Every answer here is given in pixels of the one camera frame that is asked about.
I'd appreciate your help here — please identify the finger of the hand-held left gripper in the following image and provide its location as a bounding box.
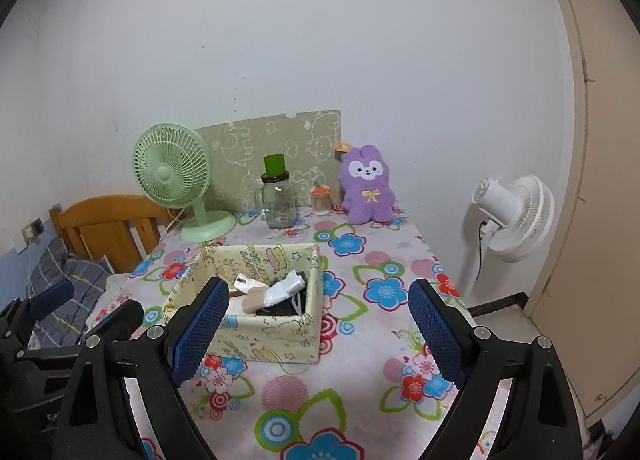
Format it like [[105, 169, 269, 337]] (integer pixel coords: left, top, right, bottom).
[[0, 280, 76, 341], [20, 300, 145, 362]]

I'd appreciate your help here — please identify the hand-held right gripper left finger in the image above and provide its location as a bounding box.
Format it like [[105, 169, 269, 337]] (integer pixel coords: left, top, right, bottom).
[[57, 277, 230, 460]]

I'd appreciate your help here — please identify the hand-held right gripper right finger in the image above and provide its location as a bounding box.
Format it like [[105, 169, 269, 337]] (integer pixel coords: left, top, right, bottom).
[[409, 279, 583, 460]]

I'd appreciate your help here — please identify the beige sponge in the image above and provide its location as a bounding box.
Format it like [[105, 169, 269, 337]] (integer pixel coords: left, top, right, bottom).
[[240, 270, 307, 315]]

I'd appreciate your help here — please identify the pink dotted packet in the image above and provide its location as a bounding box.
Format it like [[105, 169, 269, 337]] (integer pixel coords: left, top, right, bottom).
[[234, 274, 271, 291]]

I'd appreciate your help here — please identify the yellow printed fabric storage box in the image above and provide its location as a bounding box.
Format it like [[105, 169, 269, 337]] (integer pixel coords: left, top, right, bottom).
[[162, 242, 325, 363]]

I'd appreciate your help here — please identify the black mesh bag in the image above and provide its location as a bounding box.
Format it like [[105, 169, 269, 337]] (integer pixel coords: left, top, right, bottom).
[[256, 285, 307, 317]]

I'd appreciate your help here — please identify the plaid pillow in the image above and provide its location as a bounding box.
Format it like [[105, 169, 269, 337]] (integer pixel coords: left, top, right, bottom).
[[27, 244, 113, 346]]

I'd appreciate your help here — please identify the white standing fan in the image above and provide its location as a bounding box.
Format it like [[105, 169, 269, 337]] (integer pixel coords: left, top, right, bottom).
[[460, 175, 555, 298]]

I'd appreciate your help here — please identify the glass jar mug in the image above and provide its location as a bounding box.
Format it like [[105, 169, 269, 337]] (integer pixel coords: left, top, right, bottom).
[[255, 174, 296, 229]]

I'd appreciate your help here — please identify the green desk fan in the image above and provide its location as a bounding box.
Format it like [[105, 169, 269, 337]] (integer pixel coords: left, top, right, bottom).
[[132, 123, 237, 243]]

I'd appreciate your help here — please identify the purple plush bunny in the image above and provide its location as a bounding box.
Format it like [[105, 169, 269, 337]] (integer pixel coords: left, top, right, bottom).
[[334, 140, 397, 225]]

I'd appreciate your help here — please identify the small cotton swab jar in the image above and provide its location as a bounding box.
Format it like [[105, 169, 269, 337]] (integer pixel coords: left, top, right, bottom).
[[311, 184, 333, 217]]

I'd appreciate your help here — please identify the green printed board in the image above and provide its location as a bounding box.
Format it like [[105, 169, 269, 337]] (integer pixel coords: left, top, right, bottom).
[[195, 110, 343, 215]]

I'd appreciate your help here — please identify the beige wooden door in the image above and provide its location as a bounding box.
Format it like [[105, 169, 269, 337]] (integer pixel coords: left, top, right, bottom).
[[522, 0, 640, 421]]

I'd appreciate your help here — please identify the black power cable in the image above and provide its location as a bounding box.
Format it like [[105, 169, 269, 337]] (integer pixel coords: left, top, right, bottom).
[[472, 220, 494, 287]]

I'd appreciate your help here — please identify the cream fan cable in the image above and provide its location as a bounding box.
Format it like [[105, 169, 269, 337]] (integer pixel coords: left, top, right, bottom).
[[162, 209, 187, 241]]

